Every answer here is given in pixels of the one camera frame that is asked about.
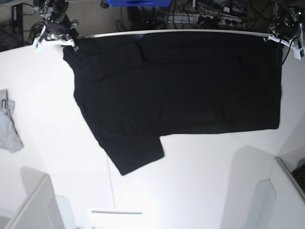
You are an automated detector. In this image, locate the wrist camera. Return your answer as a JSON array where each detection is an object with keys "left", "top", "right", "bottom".
[
  {"left": 292, "top": 46, "right": 305, "bottom": 60},
  {"left": 32, "top": 38, "right": 46, "bottom": 53}
]

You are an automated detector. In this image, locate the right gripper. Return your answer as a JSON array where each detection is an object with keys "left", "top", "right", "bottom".
[{"left": 38, "top": 20, "right": 79, "bottom": 50}]

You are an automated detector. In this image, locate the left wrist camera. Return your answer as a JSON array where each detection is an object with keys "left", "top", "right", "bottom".
[{"left": 292, "top": 46, "right": 305, "bottom": 60}]

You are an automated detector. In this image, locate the white partition panel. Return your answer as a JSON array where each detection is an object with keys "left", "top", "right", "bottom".
[{"left": 244, "top": 157, "right": 305, "bottom": 229}]

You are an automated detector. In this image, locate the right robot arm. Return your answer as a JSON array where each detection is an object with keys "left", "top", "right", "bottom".
[{"left": 32, "top": 0, "right": 79, "bottom": 52}]

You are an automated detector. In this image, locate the grey cloth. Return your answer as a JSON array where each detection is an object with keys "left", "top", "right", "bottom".
[{"left": 0, "top": 89, "right": 23, "bottom": 153}]

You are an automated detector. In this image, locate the white monitor back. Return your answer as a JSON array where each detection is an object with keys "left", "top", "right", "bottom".
[{"left": 4, "top": 175, "right": 67, "bottom": 229}]

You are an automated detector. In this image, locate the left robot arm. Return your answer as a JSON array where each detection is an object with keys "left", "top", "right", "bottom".
[{"left": 264, "top": 0, "right": 305, "bottom": 51}]

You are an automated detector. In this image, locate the white power strip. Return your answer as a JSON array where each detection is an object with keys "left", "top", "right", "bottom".
[{"left": 168, "top": 13, "right": 243, "bottom": 25}]

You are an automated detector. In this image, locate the black T-shirt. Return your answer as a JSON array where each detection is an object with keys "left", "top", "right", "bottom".
[{"left": 63, "top": 32, "right": 282, "bottom": 175}]

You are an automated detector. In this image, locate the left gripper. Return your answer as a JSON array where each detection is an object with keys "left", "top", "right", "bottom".
[{"left": 263, "top": 23, "right": 301, "bottom": 49}]

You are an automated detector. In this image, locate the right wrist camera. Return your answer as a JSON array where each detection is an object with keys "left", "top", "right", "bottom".
[{"left": 32, "top": 38, "right": 46, "bottom": 53}]

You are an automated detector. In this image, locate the coiled black cable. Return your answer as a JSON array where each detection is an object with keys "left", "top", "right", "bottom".
[{"left": 28, "top": 21, "right": 48, "bottom": 43}]

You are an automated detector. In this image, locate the blue box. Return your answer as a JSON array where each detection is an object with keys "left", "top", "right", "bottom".
[{"left": 106, "top": 0, "right": 171, "bottom": 7}]

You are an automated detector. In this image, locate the black keyboard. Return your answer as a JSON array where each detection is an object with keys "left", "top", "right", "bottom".
[{"left": 292, "top": 164, "right": 305, "bottom": 191}]

